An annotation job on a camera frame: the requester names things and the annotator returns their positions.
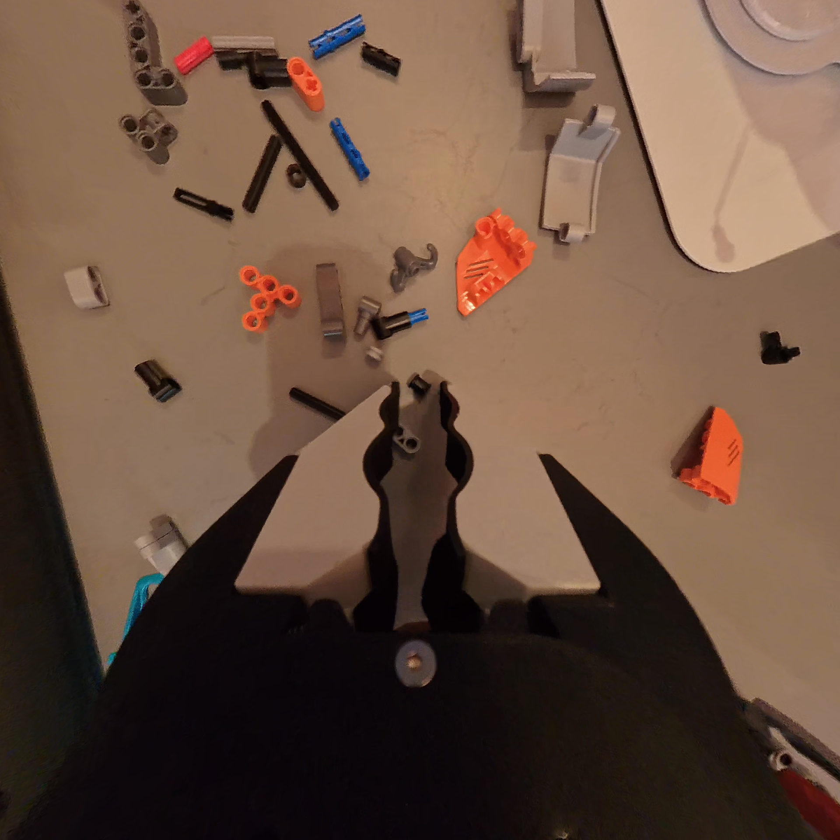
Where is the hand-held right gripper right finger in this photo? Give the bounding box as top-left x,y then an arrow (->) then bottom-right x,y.
422,381 -> 602,634

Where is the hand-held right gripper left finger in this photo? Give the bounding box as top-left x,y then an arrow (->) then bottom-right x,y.
234,381 -> 401,634

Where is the orange two-hole connector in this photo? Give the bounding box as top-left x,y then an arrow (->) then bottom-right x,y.
285,56 -> 327,112

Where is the light grey long block piece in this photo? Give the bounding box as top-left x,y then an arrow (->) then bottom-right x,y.
133,514 -> 189,576

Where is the teal separator tool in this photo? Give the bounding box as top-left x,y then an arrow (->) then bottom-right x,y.
105,572 -> 165,670

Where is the black short connector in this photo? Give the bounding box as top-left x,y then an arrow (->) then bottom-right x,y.
133,359 -> 183,403

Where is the orange wedge brick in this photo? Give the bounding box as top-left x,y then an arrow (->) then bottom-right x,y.
671,406 -> 744,506

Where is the black connector with blue pin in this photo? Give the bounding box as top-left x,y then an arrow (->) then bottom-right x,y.
371,307 -> 431,340

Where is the grey L-shaped beam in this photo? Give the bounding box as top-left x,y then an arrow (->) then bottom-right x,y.
315,262 -> 347,341

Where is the orange five-hole connector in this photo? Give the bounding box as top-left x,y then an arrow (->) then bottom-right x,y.
238,264 -> 303,333

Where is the orange flat panel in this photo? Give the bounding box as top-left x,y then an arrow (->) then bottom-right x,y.
455,208 -> 538,318

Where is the dark grey pin connector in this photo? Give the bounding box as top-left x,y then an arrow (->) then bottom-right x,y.
389,243 -> 439,294

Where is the black dimpled mat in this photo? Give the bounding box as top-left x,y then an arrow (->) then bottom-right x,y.
0,262 -> 106,840

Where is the black small angled connector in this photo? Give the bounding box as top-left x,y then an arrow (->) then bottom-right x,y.
759,330 -> 802,365

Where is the light grey slope tile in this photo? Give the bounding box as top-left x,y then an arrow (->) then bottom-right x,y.
63,264 -> 111,311

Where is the black long pin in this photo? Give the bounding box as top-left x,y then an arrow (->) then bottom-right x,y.
172,187 -> 235,223

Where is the grey curved panel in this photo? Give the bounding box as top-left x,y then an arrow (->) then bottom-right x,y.
538,104 -> 622,245
512,0 -> 598,95

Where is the blue pin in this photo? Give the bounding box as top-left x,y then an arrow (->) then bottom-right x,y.
328,117 -> 371,182
307,13 -> 366,61

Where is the tracked toy robot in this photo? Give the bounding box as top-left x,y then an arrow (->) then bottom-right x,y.
742,696 -> 840,840

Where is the dark grey triple tube connector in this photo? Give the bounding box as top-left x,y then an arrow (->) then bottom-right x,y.
118,107 -> 179,165

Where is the white stand base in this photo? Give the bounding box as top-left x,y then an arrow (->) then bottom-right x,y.
598,0 -> 840,273

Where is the dark grey ribbed connector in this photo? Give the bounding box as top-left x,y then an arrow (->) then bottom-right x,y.
360,41 -> 403,77

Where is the red pin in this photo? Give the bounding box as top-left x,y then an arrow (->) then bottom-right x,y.
174,36 -> 214,75

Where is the black thin axle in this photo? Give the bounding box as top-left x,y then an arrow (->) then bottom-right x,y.
210,35 -> 277,70

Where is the dark grey holed beam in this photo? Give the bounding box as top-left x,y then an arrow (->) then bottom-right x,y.
121,0 -> 189,107

